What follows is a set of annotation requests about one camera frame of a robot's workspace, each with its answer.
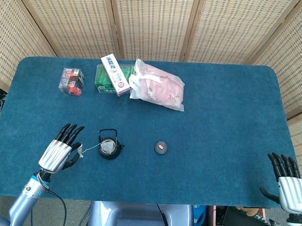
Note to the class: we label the clear box with red-black items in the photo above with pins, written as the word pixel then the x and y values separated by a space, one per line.
pixel 71 81

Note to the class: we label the black flat case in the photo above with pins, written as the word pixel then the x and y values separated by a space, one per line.
pixel 244 224

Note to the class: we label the blue printed package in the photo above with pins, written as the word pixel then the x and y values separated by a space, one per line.
pixel 199 216

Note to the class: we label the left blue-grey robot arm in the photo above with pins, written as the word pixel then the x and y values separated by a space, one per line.
pixel 24 200

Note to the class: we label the black lid with orange knob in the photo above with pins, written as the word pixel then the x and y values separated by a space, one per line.
pixel 159 150

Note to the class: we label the blue table cloth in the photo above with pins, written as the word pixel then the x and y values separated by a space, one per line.
pixel 202 134

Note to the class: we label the plastic bag with pink cloth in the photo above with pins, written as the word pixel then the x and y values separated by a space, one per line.
pixel 161 91

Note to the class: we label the left silver-black robot hand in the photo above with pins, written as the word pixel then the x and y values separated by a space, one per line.
pixel 55 155

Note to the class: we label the blue-grey robot torso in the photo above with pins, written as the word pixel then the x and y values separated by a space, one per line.
pixel 137 216

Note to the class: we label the right silver-black robot hand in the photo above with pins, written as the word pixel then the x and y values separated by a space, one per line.
pixel 293 192

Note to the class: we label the green box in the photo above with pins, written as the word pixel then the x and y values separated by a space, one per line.
pixel 102 79

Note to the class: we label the white toothpaste box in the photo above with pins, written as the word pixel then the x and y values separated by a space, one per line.
pixel 115 72

